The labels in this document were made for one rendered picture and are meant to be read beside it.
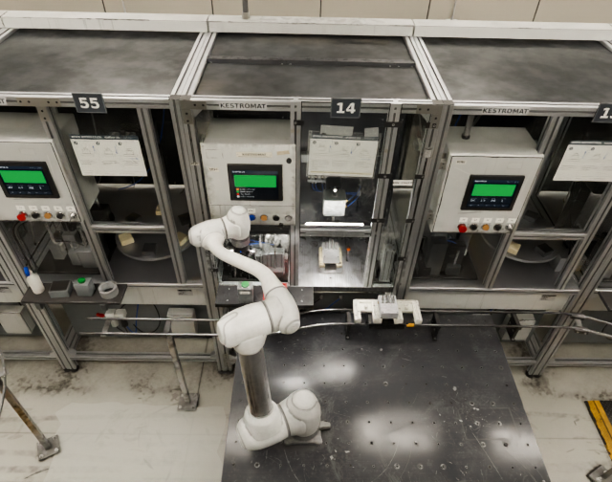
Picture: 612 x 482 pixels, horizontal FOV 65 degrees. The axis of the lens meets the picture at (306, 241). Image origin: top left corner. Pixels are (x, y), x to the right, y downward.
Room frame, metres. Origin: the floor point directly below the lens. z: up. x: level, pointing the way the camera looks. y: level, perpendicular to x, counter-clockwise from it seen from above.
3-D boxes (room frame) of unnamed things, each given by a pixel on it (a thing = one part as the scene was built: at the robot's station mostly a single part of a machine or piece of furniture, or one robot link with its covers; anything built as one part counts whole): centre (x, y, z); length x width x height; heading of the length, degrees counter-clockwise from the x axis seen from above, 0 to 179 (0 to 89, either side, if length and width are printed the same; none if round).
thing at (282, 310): (1.21, 0.09, 1.44); 0.18 x 0.14 x 0.13; 26
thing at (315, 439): (1.11, -0.03, 0.71); 0.22 x 0.18 x 0.06; 91
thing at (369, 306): (1.70, -0.46, 0.84); 0.36 x 0.14 x 0.10; 91
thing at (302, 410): (1.11, 0.00, 0.85); 0.18 x 0.16 x 0.22; 116
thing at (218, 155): (1.94, 0.27, 1.60); 0.42 x 0.29 x 0.46; 91
